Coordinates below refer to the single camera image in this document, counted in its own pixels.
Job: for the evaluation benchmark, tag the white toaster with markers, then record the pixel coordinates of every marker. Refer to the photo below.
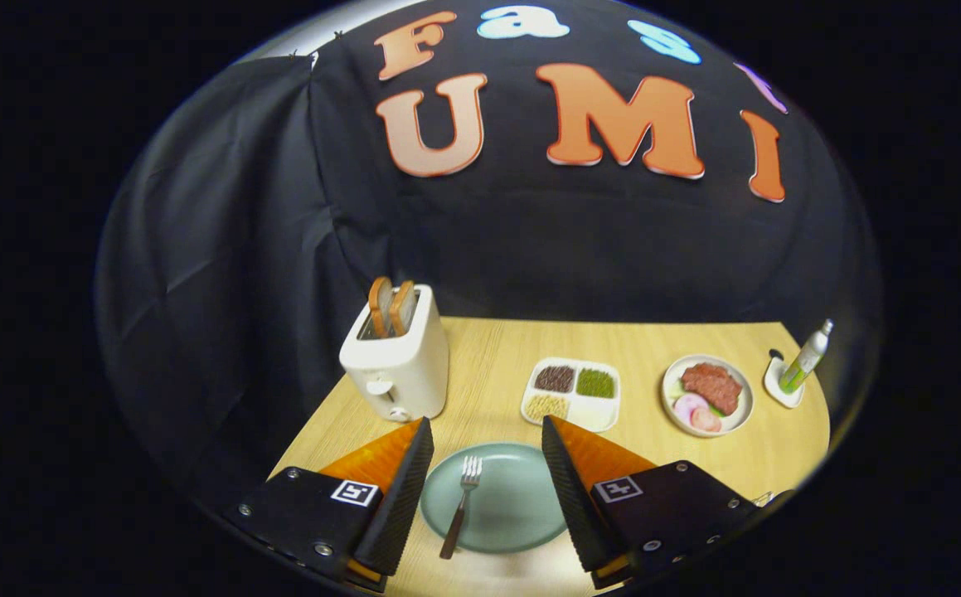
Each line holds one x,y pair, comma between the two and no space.
405,373

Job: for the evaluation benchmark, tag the white rice portion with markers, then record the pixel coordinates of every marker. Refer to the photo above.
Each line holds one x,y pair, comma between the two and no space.
592,412

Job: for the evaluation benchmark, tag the red beans portion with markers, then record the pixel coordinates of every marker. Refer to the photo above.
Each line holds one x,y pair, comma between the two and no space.
555,379

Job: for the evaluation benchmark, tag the brown meat steak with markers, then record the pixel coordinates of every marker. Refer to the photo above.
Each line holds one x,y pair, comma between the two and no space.
712,385

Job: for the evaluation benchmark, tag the teal round plate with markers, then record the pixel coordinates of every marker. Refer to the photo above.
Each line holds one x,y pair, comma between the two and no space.
513,506

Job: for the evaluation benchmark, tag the yellow soybeans portion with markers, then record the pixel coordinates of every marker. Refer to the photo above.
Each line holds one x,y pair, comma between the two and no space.
546,407

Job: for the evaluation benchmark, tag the white divided dish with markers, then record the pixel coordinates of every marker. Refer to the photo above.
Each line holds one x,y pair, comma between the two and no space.
571,395

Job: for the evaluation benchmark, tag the white coaster dish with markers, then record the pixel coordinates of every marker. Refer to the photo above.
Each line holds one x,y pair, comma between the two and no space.
778,390

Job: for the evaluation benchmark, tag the green mung beans portion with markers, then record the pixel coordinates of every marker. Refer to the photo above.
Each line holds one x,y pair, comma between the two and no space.
595,383

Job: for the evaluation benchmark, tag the green lettuce leaf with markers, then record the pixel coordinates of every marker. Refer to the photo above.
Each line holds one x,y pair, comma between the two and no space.
718,410

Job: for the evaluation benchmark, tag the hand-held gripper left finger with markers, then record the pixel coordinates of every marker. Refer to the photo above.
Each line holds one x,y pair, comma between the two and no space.
401,497

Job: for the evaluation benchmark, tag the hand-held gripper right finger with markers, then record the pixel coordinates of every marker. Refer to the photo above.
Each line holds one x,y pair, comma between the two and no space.
571,497

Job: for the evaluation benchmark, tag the white round plate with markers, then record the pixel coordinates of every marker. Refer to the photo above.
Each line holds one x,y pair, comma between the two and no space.
744,414

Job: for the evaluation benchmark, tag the toasted bread slice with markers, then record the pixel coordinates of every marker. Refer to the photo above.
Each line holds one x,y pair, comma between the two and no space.
402,307
379,305

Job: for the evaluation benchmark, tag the green and silver bottle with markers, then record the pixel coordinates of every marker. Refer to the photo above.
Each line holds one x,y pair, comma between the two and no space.
803,361

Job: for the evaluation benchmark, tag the red tomato slice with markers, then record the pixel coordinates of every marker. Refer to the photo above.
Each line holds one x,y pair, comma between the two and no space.
706,420

